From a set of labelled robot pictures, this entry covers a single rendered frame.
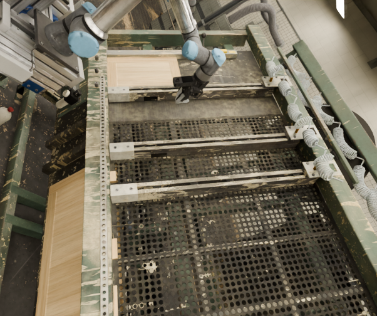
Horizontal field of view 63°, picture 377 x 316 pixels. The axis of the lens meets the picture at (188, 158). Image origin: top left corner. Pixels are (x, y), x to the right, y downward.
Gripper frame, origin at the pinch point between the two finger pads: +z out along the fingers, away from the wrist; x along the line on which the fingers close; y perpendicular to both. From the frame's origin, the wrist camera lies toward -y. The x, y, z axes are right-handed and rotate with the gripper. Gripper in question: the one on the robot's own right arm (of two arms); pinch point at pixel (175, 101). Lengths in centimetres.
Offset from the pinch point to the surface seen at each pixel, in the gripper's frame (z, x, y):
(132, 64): 34, 60, 3
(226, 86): 0, 23, 48
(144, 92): 23.8, 25.6, -0.3
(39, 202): 105, -11, -44
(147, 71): 29, 52, 10
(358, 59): 29, 263, 560
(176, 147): 13.9, -19.4, 4.0
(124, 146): 26.5, -13.8, -19.9
